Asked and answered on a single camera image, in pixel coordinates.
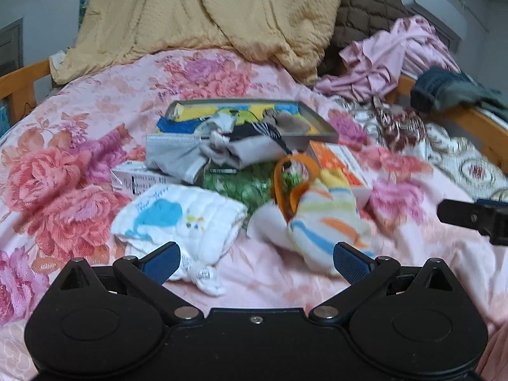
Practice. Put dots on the pink cloth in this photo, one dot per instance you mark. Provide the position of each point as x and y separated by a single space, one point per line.
381 59

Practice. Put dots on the white cloth with blue whale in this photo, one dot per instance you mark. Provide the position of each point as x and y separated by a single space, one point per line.
174 218

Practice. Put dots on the grey door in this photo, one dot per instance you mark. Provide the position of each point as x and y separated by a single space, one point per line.
10 47

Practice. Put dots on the orange white carton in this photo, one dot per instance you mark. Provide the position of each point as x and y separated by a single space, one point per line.
337 162

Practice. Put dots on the yellow quilt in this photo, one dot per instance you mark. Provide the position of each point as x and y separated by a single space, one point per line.
190 12

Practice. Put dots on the colourful striped white sock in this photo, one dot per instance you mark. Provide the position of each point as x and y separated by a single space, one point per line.
325 222

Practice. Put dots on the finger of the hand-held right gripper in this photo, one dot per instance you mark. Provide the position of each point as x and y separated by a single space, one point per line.
472 216

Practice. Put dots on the pink floral bedsheet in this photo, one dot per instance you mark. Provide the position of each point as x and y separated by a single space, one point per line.
75 174

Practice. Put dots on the white air conditioner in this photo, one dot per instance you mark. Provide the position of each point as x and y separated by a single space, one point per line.
434 6

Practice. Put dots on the black white striped sock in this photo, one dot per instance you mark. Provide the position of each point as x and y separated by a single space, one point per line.
254 139

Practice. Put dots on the brown quilted blanket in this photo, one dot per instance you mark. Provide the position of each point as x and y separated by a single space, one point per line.
369 4

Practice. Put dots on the brown sock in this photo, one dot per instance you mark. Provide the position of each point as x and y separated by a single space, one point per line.
291 122

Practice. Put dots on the white crumpled cloth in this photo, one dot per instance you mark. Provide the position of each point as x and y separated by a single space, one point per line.
57 65

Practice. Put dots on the wooden bed frame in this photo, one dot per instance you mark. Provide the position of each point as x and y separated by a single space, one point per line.
24 80

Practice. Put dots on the beige patterned cloth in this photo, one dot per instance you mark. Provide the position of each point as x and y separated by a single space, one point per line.
444 147

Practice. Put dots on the green packet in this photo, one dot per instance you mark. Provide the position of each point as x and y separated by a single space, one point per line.
238 188

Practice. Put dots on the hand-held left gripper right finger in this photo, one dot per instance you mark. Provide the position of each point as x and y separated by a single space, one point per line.
350 262

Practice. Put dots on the blue denim garment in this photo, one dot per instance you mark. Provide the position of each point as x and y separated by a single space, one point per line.
440 87

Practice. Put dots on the grey cloth with white trim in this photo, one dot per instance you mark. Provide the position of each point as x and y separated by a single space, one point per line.
170 156

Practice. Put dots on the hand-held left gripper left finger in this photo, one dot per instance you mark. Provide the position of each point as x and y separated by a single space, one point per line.
163 261

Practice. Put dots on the grey box with colourful picture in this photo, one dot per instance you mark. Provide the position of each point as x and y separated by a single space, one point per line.
317 125

